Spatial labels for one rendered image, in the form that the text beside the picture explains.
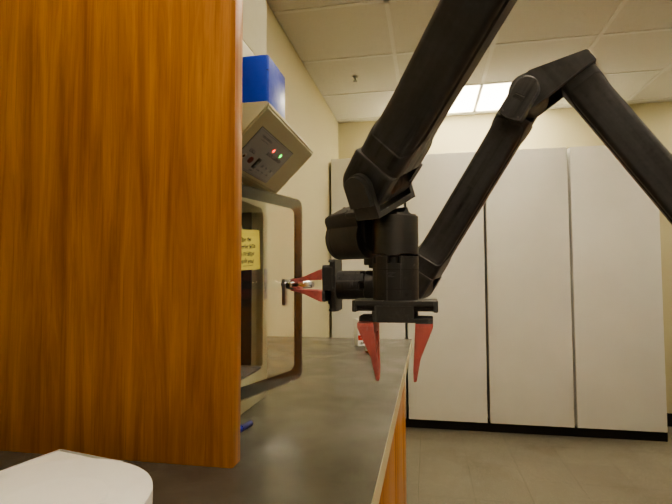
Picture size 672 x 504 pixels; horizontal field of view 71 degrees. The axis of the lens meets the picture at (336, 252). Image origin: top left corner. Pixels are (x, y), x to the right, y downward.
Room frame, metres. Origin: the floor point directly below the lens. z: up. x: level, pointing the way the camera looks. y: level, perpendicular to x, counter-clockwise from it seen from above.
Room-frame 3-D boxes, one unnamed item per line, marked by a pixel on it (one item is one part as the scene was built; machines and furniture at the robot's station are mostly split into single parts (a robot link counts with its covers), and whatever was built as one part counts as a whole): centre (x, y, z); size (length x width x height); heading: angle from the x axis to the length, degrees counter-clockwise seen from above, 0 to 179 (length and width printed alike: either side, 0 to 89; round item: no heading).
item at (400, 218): (0.60, -0.07, 1.27); 0.07 x 0.06 x 0.07; 45
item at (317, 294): (0.96, 0.05, 1.20); 0.09 x 0.07 x 0.07; 77
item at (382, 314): (0.59, -0.08, 1.14); 0.07 x 0.07 x 0.09; 79
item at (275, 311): (0.94, 0.15, 1.19); 0.30 x 0.01 x 0.40; 154
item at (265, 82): (0.85, 0.15, 1.55); 0.10 x 0.10 x 0.09; 79
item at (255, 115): (0.94, 0.14, 1.46); 0.32 x 0.11 x 0.10; 169
